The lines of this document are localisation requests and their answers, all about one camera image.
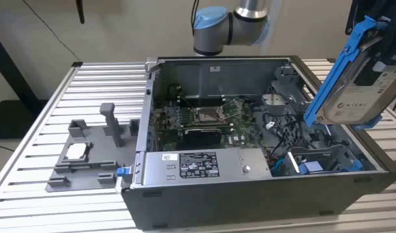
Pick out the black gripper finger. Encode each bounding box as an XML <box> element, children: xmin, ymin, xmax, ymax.
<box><xmin>355</xmin><ymin>60</ymin><xmax>386</xmax><ymax>86</ymax></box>

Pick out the hard disk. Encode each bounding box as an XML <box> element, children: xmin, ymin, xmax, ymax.
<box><xmin>303</xmin><ymin>16</ymin><xmax>396</xmax><ymax>131</ymax></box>

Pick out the black disk wire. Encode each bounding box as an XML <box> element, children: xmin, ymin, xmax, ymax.
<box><xmin>269</xmin><ymin>135</ymin><xmax>305</xmax><ymax>157</ymax></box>

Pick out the grey disk bay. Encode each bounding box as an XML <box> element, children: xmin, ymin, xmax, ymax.
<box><xmin>286</xmin><ymin>144</ymin><xmax>370</xmax><ymax>176</ymax></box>

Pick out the black perforated drive cage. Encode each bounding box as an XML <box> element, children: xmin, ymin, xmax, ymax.
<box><xmin>258</xmin><ymin>106</ymin><xmax>315</xmax><ymax>149</ymax></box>

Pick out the green motherboard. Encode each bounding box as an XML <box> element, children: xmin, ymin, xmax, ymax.
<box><xmin>154</xmin><ymin>97</ymin><xmax>271</xmax><ymax>151</ymax></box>

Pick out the CPU socket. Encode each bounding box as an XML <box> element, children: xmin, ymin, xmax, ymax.
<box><xmin>190</xmin><ymin>106</ymin><xmax>229</xmax><ymax>126</ymax></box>

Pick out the thin metal locking lever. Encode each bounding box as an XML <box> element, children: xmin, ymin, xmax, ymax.
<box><xmin>181</xmin><ymin>95</ymin><xmax>199</xmax><ymax>110</ymax></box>

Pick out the black graphics card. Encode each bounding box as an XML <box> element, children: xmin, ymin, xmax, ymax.
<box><xmin>183</xmin><ymin>128</ymin><xmax>223</xmax><ymax>149</ymax></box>

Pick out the silver power supply unit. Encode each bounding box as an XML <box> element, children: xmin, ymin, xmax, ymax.
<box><xmin>142</xmin><ymin>148</ymin><xmax>273</xmax><ymax>189</ymax></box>

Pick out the black open PC case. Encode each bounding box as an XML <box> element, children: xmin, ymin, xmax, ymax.
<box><xmin>122</xmin><ymin>55</ymin><xmax>396</xmax><ymax>231</ymax></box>

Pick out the grey parts rack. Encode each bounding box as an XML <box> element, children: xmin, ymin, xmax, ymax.
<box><xmin>46</xmin><ymin>102</ymin><xmax>141</xmax><ymax>193</ymax></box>

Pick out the silver CPU chip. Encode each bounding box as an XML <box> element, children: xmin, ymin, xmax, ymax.
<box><xmin>66</xmin><ymin>143</ymin><xmax>90</xmax><ymax>160</ymax></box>

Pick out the black stand with base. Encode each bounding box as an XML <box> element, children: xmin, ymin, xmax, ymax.
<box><xmin>0</xmin><ymin>26</ymin><xmax>47</xmax><ymax>139</ymax></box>

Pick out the silver metal bracket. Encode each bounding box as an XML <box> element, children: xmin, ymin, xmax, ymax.
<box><xmin>261</xmin><ymin>93</ymin><xmax>295</xmax><ymax>108</ymax></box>

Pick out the black wire white connector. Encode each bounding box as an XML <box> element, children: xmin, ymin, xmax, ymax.
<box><xmin>262</xmin><ymin>113</ymin><xmax>278</xmax><ymax>131</ymax></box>

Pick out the metal socket cover frame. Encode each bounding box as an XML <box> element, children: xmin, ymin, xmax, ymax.
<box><xmin>219</xmin><ymin>99</ymin><xmax>245</xmax><ymax>119</ymax></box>

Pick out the blue data wire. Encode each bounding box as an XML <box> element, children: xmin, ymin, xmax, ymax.
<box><xmin>271</xmin><ymin>157</ymin><xmax>286</xmax><ymax>176</ymax></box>

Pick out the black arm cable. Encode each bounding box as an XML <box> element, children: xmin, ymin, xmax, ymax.
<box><xmin>190</xmin><ymin>0</ymin><xmax>199</xmax><ymax>37</ymax></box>

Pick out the black hanging strap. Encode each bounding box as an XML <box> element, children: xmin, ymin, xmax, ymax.
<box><xmin>77</xmin><ymin>0</ymin><xmax>86</xmax><ymax>24</ymax></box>

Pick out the thin black wall cable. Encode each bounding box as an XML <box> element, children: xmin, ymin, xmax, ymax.
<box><xmin>23</xmin><ymin>0</ymin><xmax>82</xmax><ymax>63</ymax></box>

